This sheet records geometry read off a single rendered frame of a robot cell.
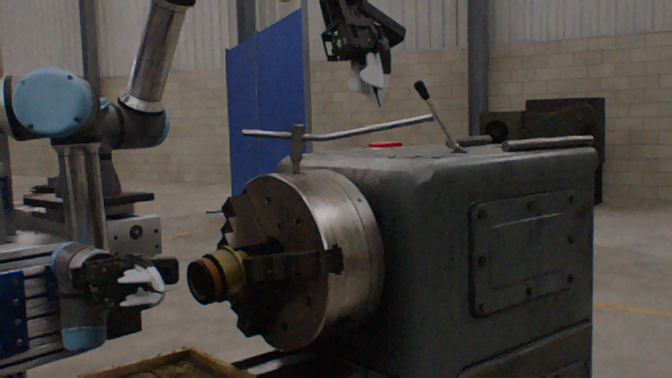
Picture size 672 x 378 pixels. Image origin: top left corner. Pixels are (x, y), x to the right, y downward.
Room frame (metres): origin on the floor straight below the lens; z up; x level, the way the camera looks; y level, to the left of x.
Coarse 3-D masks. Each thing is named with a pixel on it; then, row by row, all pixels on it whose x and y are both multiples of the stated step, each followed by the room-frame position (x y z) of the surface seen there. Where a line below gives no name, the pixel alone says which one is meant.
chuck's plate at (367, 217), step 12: (336, 180) 1.20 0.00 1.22; (348, 180) 1.21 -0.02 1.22; (348, 192) 1.18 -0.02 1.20; (360, 204) 1.17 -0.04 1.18; (360, 216) 1.15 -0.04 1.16; (372, 216) 1.17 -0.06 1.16; (372, 228) 1.15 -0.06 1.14; (372, 240) 1.14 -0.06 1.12; (372, 252) 1.14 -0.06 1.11; (372, 264) 1.13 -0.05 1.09; (384, 264) 1.15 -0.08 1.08; (372, 276) 1.13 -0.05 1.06; (384, 276) 1.15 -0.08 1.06; (372, 288) 1.14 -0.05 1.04; (372, 300) 1.15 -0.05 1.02; (372, 312) 1.17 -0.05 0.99; (360, 324) 1.17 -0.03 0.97
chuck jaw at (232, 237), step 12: (228, 204) 1.22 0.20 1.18; (240, 204) 1.22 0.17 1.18; (252, 204) 1.24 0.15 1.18; (228, 216) 1.22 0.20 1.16; (240, 216) 1.20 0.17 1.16; (252, 216) 1.22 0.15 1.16; (228, 228) 1.19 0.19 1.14; (240, 228) 1.18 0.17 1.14; (252, 228) 1.20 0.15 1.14; (228, 240) 1.15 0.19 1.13; (240, 240) 1.17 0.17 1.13; (252, 240) 1.18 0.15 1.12; (264, 240) 1.19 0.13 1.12; (276, 240) 1.21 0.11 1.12; (252, 252) 1.20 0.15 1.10
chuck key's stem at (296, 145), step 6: (294, 126) 1.19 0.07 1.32; (300, 126) 1.19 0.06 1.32; (294, 132) 1.19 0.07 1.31; (300, 132) 1.19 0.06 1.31; (294, 138) 1.19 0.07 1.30; (300, 138) 1.19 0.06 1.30; (294, 144) 1.19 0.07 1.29; (300, 144) 1.20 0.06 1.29; (294, 150) 1.19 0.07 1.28; (300, 150) 1.20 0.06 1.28; (294, 156) 1.20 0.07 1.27; (300, 156) 1.20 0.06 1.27; (294, 162) 1.20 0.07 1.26; (294, 168) 1.20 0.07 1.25
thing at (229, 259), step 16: (208, 256) 1.11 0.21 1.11; (224, 256) 1.10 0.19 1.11; (240, 256) 1.13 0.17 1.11; (192, 272) 1.11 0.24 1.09; (208, 272) 1.07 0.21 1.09; (224, 272) 1.08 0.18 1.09; (240, 272) 1.10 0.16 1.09; (192, 288) 1.11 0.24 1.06; (208, 288) 1.07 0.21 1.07; (224, 288) 1.09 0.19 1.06; (240, 288) 1.10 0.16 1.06
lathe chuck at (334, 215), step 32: (256, 192) 1.22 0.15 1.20; (288, 192) 1.15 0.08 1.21; (320, 192) 1.15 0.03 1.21; (288, 224) 1.15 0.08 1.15; (320, 224) 1.09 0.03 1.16; (352, 224) 1.13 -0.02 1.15; (256, 256) 1.23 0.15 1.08; (352, 256) 1.11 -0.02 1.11; (288, 288) 1.16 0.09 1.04; (320, 288) 1.09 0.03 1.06; (352, 288) 1.11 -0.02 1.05; (288, 320) 1.16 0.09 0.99; (320, 320) 1.09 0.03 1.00; (352, 320) 1.14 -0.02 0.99
